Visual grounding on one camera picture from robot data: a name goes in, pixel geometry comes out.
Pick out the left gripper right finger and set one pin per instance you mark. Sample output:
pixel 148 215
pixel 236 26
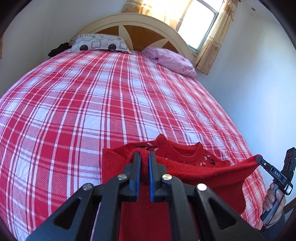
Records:
pixel 196 212

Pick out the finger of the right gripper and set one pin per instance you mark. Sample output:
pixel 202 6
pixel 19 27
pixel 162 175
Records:
pixel 283 178

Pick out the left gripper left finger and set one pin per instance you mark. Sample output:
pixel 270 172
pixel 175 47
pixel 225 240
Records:
pixel 93 212

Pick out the red knitted child sweater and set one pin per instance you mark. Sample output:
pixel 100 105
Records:
pixel 162 211

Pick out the right forearm dark sleeve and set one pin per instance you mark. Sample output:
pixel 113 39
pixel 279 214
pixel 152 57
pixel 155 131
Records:
pixel 271 232

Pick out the person right hand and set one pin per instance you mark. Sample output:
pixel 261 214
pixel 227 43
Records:
pixel 270 198

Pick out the red white plaid bedsheet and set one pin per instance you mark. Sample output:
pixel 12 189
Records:
pixel 78 118

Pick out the yellow curtain centre right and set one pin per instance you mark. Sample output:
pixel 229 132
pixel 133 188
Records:
pixel 212 45

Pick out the yellow curtain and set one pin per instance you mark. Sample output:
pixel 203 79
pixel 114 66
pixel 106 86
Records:
pixel 212 45
pixel 168 11

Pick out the pink pillow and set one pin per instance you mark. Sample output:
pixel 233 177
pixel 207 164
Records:
pixel 171 60

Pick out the black cloth beside pillow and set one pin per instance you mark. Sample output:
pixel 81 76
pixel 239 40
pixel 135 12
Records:
pixel 61 48

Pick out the white patterned pillow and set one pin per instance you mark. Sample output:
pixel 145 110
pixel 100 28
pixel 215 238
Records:
pixel 88 42

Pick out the centre window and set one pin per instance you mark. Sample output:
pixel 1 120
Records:
pixel 197 22

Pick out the cream wooden headboard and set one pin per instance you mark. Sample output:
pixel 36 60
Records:
pixel 139 32

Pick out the yellow curtain centre left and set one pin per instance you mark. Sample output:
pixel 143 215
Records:
pixel 168 11

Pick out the yellow curtain side window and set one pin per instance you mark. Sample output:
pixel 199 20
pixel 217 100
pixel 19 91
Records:
pixel 1 47

